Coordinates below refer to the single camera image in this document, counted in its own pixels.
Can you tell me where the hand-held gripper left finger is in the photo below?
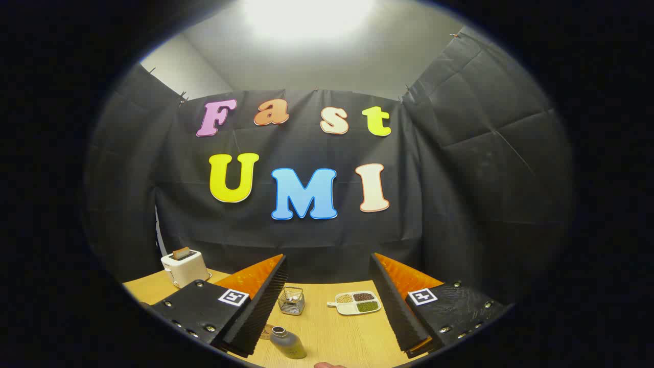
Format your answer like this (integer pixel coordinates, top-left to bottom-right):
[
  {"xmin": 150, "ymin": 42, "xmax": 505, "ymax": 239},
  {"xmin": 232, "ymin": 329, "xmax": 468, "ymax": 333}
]
[{"xmin": 148, "ymin": 254, "xmax": 288, "ymax": 358}]

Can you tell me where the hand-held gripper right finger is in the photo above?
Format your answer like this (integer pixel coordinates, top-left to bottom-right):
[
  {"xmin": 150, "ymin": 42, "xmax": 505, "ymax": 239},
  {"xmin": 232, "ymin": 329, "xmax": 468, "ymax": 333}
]
[{"xmin": 369, "ymin": 252, "xmax": 511, "ymax": 358}]

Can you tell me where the silver bottle with green label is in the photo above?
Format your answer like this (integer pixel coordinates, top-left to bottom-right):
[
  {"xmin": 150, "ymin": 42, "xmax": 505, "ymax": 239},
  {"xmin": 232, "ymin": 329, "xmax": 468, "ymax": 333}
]
[{"xmin": 269, "ymin": 326, "xmax": 308, "ymax": 360}]

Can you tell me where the white divided dish with beans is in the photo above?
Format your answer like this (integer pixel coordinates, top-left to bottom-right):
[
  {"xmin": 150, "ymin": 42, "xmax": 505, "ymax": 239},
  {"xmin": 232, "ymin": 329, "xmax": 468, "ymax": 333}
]
[{"xmin": 327, "ymin": 290, "xmax": 382, "ymax": 316}]

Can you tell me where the wooden table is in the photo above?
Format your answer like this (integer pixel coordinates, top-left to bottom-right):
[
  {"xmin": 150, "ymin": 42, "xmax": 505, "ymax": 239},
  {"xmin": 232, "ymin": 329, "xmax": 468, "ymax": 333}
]
[{"xmin": 123, "ymin": 268, "xmax": 430, "ymax": 368}]

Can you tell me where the cream toaster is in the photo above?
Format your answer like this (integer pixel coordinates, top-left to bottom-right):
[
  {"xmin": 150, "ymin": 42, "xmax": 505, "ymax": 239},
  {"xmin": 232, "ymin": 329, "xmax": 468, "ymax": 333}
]
[{"xmin": 160, "ymin": 249, "xmax": 210, "ymax": 288}]

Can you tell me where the small wire basket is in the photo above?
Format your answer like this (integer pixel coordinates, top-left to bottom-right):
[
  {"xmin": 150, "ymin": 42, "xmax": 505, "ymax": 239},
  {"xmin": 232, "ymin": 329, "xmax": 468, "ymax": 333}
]
[{"xmin": 277, "ymin": 286, "xmax": 306, "ymax": 316}]

